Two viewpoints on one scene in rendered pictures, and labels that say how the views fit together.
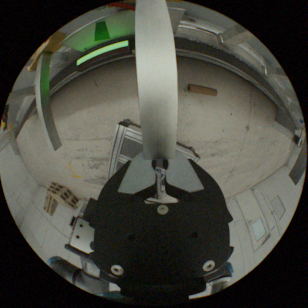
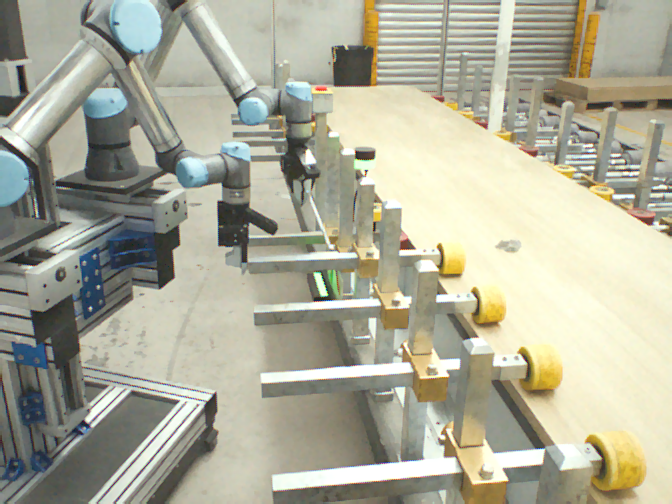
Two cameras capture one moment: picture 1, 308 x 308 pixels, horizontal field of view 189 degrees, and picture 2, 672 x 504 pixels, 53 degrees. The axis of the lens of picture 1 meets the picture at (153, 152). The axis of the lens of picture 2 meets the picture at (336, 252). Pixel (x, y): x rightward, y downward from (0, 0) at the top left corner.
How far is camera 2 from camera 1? 1.83 m
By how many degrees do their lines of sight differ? 74
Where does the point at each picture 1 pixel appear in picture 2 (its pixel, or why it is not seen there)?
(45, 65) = (313, 239)
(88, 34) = not seen: hidden behind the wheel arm
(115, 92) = (294, 424)
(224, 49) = (348, 340)
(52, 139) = (252, 239)
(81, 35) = not seen: hidden behind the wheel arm
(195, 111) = not seen: outside the picture
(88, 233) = (181, 212)
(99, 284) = (121, 133)
